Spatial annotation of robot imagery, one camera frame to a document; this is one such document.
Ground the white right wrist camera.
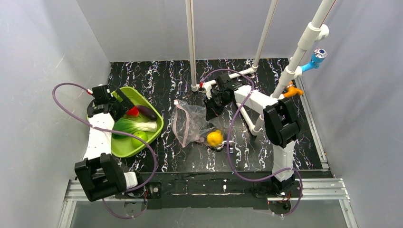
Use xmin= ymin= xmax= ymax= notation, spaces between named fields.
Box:
xmin=199 ymin=80 xmax=214 ymax=99

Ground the white PVC pipe frame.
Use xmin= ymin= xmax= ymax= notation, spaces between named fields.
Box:
xmin=185 ymin=0 xmax=337 ymax=136

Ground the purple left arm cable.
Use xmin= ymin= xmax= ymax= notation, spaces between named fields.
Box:
xmin=52 ymin=82 xmax=158 ymax=220

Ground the orange tap valve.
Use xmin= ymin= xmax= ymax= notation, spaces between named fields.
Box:
xmin=283 ymin=81 xmax=304 ymax=98

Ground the dark fake grape bunch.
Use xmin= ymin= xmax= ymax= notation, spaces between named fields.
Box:
xmin=199 ymin=123 xmax=218 ymax=138

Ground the clear zip top bag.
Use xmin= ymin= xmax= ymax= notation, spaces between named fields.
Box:
xmin=170 ymin=99 xmax=225 ymax=148

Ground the blue tap valve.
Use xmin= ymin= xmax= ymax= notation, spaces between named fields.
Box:
xmin=301 ymin=48 xmax=327 ymax=73

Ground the lime green plastic basin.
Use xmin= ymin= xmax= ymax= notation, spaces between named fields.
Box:
xmin=87 ymin=86 xmax=164 ymax=158

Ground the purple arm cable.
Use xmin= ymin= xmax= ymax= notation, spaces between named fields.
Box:
xmin=201 ymin=68 xmax=304 ymax=217
xmin=52 ymin=82 xmax=158 ymax=220

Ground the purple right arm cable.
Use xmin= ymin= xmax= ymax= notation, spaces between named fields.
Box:
xmin=201 ymin=68 xmax=304 ymax=217

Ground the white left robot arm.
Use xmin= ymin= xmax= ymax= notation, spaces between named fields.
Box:
xmin=74 ymin=85 xmax=139 ymax=202

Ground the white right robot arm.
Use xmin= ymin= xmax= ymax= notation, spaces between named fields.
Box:
xmin=204 ymin=74 xmax=301 ymax=194

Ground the red fake apple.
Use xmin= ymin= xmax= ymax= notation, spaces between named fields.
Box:
xmin=126 ymin=106 xmax=139 ymax=117

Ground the aluminium frame rail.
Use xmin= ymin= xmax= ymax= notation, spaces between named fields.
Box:
xmin=57 ymin=179 xmax=360 ymax=228

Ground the yellow fake fruit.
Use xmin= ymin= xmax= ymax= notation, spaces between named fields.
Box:
xmin=206 ymin=130 xmax=224 ymax=147

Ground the purple fake eggplant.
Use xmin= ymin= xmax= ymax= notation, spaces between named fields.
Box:
xmin=135 ymin=105 xmax=158 ymax=121

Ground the green fake leafy vegetable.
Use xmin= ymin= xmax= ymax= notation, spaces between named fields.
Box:
xmin=113 ymin=118 xmax=158 ymax=134

